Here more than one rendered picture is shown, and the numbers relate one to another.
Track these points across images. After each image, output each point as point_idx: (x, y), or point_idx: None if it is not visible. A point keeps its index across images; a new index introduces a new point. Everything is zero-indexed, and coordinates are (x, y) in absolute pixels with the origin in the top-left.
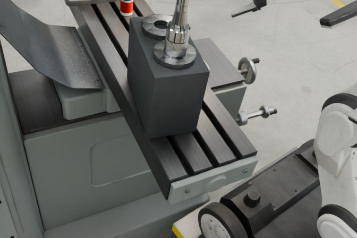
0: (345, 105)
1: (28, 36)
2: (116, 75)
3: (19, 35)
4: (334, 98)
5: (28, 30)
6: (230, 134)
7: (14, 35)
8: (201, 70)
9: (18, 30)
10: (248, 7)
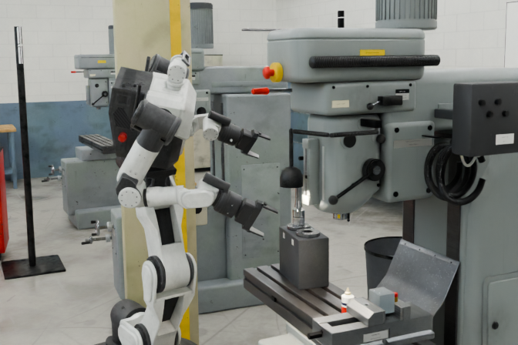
0: (190, 254)
1: (411, 289)
2: (336, 286)
3: (408, 274)
4: (190, 260)
5: (417, 296)
6: (258, 272)
7: (405, 261)
8: (284, 226)
9: (412, 276)
10: (253, 228)
